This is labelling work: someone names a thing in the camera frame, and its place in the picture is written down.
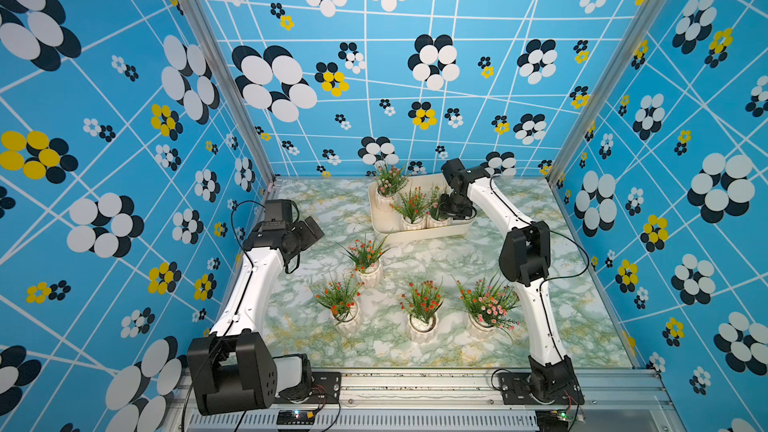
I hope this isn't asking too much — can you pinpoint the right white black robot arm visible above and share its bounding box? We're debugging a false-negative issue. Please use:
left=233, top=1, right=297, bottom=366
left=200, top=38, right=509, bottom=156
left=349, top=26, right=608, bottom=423
left=440, top=159, right=584, bottom=405

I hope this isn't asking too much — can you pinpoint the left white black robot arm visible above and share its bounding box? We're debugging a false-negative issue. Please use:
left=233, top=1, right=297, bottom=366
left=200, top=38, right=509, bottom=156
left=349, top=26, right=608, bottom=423
left=187, top=217, right=324, bottom=416

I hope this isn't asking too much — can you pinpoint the white plastic storage box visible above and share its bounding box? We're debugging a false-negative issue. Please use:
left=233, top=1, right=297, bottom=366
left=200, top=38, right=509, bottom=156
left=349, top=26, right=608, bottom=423
left=368, top=183, right=475, bottom=244

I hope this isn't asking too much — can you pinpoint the front right pink potted gypsophila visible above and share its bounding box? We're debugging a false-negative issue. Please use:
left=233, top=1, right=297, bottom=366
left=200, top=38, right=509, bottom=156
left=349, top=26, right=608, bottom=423
left=456, top=275, right=520, bottom=340

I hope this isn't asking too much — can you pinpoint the left controller board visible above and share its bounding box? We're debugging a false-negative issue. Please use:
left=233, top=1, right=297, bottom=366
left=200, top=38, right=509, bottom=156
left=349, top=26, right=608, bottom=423
left=276, top=409, right=316, bottom=428

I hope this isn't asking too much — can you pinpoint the controller board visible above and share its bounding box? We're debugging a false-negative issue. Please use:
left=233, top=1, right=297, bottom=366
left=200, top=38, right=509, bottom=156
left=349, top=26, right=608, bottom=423
left=276, top=409, right=316, bottom=428
left=536, top=411, right=570, bottom=432

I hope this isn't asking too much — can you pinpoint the right controller board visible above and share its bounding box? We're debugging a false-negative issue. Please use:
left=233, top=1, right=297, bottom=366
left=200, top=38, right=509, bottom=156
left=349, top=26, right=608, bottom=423
left=536, top=411, right=570, bottom=432

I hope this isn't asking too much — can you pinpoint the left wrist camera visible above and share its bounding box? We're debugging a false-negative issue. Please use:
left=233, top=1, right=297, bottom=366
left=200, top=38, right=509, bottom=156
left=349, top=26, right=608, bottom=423
left=261, top=199, right=298, bottom=232

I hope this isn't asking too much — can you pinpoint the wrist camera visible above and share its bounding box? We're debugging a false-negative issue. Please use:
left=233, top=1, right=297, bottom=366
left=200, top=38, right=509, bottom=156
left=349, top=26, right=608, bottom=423
left=261, top=199, right=298, bottom=232
left=441, top=158, right=465, bottom=188

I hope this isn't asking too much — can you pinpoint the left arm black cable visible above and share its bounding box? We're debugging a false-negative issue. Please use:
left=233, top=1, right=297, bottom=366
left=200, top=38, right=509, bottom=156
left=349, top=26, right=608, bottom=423
left=229, top=199, right=301, bottom=277

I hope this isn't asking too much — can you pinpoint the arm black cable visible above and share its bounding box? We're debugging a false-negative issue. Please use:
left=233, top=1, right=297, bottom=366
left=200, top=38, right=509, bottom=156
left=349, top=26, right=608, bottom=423
left=485, top=175, right=592, bottom=282
left=229, top=199, right=301, bottom=277

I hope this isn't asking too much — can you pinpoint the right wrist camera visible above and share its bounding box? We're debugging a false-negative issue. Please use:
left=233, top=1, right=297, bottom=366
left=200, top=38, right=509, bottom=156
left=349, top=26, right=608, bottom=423
left=441, top=158, right=465, bottom=188

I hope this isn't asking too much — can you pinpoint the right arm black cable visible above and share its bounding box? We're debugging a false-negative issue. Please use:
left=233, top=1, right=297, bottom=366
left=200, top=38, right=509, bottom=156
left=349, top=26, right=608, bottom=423
left=485, top=175, right=592, bottom=282

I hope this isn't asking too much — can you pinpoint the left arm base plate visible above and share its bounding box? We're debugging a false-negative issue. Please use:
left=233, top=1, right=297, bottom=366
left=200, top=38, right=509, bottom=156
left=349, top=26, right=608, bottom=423
left=275, top=371, right=342, bottom=405

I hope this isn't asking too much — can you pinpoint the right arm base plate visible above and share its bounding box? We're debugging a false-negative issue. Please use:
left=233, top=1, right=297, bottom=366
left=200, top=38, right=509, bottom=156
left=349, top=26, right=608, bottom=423
left=497, top=371, right=586, bottom=407

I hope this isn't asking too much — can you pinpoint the aluminium front rail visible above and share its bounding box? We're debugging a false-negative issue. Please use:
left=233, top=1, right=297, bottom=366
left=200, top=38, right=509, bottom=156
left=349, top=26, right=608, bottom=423
left=162, top=368, right=685, bottom=431

